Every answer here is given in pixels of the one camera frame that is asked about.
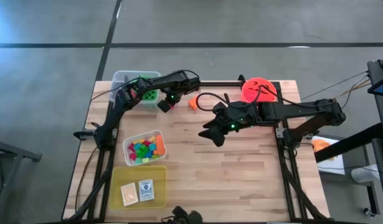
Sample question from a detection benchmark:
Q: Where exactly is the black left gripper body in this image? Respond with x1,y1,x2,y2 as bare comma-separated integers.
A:
164,70,201,104

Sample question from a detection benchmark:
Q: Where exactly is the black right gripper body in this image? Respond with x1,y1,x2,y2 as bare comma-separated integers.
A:
214,101,261,134

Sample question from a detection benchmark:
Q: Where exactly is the orange big building block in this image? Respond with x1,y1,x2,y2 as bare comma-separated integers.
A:
187,95,200,111

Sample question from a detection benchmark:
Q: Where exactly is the orange pumpkin bucket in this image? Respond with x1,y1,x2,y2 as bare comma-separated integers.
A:
240,77,278,104

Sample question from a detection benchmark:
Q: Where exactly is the blue playing card deck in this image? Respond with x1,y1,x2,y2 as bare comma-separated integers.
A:
138,179,156,202

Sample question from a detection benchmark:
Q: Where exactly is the orange playing card deck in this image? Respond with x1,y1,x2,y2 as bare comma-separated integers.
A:
120,182,139,207

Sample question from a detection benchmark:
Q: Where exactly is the clear plastic container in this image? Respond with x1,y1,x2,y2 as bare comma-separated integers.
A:
109,70,163,110

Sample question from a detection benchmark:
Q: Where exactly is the white plastic bin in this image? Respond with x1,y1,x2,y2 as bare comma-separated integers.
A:
121,129,167,167

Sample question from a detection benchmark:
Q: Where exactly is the yellow translucent tray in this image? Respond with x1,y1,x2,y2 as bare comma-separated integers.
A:
108,165,168,210

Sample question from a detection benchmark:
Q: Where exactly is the orange object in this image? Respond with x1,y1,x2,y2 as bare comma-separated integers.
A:
311,139,332,153

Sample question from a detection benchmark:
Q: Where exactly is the white paper sheet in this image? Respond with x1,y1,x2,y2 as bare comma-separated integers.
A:
311,135,346,175

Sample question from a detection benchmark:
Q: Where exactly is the black equipment stand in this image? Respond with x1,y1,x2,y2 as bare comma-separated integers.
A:
314,58,383,215

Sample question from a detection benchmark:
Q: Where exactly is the person's foot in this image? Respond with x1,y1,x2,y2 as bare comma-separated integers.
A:
350,164,381,184

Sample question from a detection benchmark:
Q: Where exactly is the tablet with blue screen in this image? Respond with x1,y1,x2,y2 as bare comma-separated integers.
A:
367,76,383,97

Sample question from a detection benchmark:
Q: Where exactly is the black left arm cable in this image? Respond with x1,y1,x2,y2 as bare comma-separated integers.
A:
90,69,201,102

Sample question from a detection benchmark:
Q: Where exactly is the black metal table frame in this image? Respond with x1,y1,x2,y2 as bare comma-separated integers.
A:
62,74,332,224

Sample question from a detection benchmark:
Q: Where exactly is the black device with cable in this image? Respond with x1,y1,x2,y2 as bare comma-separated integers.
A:
161,205,204,224

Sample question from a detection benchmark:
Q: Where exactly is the thin cable bundle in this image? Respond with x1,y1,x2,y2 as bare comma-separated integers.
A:
303,70,371,108

